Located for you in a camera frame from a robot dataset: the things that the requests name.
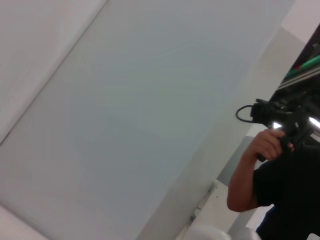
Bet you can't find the bare operator hand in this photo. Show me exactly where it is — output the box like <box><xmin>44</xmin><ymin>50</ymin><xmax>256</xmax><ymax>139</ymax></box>
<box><xmin>251</xmin><ymin>129</ymin><xmax>295</xmax><ymax>163</ymax></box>

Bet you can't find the black handheld teleoperation controller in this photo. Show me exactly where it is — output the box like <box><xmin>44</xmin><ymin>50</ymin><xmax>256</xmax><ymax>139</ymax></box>
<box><xmin>250</xmin><ymin>98</ymin><xmax>320</xmax><ymax>163</ymax></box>

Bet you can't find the bare operator forearm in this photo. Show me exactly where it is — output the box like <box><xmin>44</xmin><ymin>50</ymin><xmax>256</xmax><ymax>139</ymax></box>
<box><xmin>226</xmin><ymin>149</ymin><xmax>262</xmax><ymax>214</ymax></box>

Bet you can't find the operator torso black shirt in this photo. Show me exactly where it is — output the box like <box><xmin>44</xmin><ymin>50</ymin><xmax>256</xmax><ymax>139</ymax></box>
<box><xmin>251</xmin><ymin>144</ymin><xmax>320</xmax><ymax>240</ymax></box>

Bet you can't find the green bar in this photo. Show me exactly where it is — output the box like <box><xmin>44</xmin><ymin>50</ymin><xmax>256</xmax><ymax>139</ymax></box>
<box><xmin>286</xmin><ymin>55</ymin><xmax>320</xmax><ymax>77</ymax></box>

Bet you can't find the dark equipment rack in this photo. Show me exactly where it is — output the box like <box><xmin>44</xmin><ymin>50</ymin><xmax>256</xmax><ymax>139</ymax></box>
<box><xmin>273</xmin><ymin>23</ymin><xmax>320</xmax><ymax>101</ymax></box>

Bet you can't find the black controller cable loop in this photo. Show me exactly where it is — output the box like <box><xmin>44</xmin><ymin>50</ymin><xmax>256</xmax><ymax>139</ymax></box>
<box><xmin>235</xmin><ymin>104</ymin><xmax>256</xmax><ymax>124</ymax></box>

